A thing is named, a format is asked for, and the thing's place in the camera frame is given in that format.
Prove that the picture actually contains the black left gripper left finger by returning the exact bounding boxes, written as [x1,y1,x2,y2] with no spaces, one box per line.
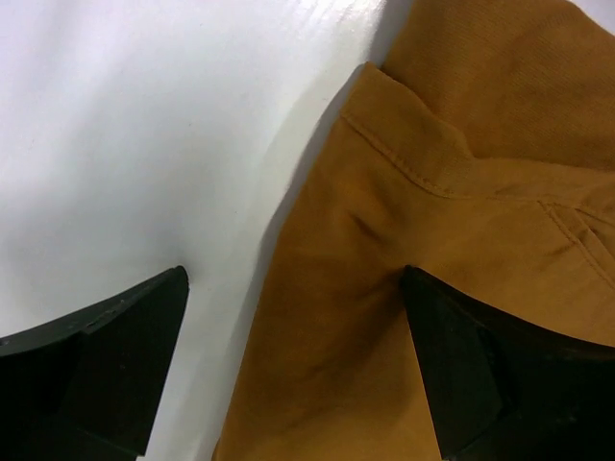
[1,266,189,461]

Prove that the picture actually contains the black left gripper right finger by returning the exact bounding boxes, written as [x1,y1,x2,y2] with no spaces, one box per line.
[401,266,614,460]

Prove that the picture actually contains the mustard brown trousers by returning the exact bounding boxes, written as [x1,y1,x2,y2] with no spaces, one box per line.
[213,1,614,460]

